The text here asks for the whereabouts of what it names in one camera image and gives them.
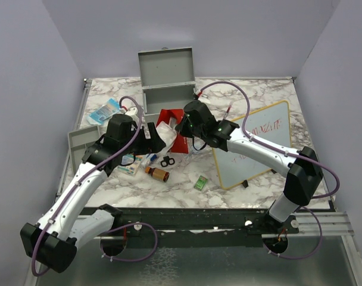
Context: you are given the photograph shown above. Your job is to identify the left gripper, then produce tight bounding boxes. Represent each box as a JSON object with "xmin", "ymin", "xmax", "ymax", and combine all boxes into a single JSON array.
[{"xmin": 121, "ymin": 122, "xmax": 166, "ymax": 156}]

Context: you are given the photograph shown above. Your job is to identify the gauze pad clear packet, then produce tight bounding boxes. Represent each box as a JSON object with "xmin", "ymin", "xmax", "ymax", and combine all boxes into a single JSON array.
[{"xmin": 156, "ymin": 122, "xmax": 177, "ymax": 154}]

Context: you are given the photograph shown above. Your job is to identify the red first aid pouch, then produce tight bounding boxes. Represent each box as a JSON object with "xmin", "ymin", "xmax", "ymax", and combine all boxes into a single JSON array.
[{"xmin": 156, "ymin": 109, "xmax": 189, "ymax": 154}]

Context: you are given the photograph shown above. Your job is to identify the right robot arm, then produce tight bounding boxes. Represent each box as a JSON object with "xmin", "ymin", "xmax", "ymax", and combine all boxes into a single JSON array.
[{"xmin": 176, "ymin": 100, "xmax": 323, "ymax": 233}]

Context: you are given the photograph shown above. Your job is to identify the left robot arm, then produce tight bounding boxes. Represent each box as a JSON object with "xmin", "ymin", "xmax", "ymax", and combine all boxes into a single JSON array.
[{"xmin": 20, "ymin": 114, "xmax": 166, "ymax": 273}]

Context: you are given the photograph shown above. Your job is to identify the brown medicine bottle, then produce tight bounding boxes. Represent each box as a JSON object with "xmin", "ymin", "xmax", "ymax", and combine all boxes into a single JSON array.
[{"xmin": 145, "ymin": 166, "xmax": 170, "ymax": 182}]

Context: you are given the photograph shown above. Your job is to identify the medicine box teal orange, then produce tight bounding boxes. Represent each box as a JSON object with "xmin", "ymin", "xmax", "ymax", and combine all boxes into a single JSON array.
[{"xmin": 117, "ymin": 154, "xmax": 143, "ymax": 176}]

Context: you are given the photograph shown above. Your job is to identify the bandage roll blue label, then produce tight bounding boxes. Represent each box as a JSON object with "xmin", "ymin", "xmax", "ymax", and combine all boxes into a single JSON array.
[{"xmin": 141, "ymin": 154, "xmax": 158, "ymax": 169}]

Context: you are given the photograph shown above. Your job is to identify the red marker pen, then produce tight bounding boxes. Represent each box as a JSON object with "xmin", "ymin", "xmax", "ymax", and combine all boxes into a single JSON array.
[{"xmin": 223, "ymin": 101, "xmax": 233, "ymax": 119}]

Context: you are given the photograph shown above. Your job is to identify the grey metal first aid box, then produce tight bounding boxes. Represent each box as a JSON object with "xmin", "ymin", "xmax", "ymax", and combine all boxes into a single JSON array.
[{"xmin": 138, "ymin": 47, "xmax": 196, "ymax": 123}]

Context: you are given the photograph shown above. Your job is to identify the blue pouch packet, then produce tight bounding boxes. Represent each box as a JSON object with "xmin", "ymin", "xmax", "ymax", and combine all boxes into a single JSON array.
[{"xmin": 86, "ymin": 98, "xmax": 120, "ymax": 125}]

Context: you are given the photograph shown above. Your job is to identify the green small packet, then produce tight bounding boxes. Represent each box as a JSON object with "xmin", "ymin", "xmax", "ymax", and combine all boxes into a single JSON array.
[{"xmin": 194, "ymin": 176, "xmax": 208, "ymax": 191}]

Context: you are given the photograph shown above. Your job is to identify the black handled scissors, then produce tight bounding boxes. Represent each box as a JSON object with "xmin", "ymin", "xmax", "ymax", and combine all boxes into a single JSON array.
[{"xmin": 160, "ymin": 156, "xmax": 175, "ymax": 167}]

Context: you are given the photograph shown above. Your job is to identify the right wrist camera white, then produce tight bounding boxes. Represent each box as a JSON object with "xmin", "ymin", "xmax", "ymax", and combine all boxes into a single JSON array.
[{"xmin": 193, "ymin": 92, "xmax": 211, "ymax": 105}]

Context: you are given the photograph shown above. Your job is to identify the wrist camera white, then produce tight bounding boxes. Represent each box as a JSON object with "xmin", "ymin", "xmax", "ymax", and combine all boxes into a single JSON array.
[
  {"xmin": 193, "ymin": 92, "xmax": 211, "ymax": 105},
  {"xmin": 120, "ymin": 107, "xmax": 139, "ymax": 123}
]

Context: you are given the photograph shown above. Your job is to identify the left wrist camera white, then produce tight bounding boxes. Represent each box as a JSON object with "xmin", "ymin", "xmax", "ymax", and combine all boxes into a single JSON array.
[{"xmin": 120, "ymin": 107, "xmax": 139, "ymax": 123}]

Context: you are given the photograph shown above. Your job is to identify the small whiteboard yellow frame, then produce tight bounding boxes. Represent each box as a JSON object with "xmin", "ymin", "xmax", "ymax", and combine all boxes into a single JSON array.
[{"xmin": 213, "ymin": 100, "xmax": 292, "ymax": 189}]

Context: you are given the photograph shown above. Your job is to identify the black mounting rail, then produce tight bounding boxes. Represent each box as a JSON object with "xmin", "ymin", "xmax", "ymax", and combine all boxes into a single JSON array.
[{"xmin": 79, "ymin": 207, "xmax": 301, "ymax": 248}]

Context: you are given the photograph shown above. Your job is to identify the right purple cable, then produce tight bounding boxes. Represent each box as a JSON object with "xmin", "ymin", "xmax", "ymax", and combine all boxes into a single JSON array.
[{"xmin": 195, "ymin": 80, "xmax": 340, "ymax": 260}]

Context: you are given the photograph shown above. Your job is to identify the purple cable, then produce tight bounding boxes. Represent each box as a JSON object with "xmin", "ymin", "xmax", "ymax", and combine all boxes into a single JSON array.
[
  {"xmin": 31, "ymin": 96, "xmax": 158, "ymax": 277},
  {"xmin": 195, "ymin": 80, "xmax": 340, "ymax": 260}
]

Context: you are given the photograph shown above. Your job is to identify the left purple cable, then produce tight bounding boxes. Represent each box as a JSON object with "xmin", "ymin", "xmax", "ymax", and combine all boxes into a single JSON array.
[{"xmin": 31, "ymin": 96, "xmax": 158, "ymax": 277}]

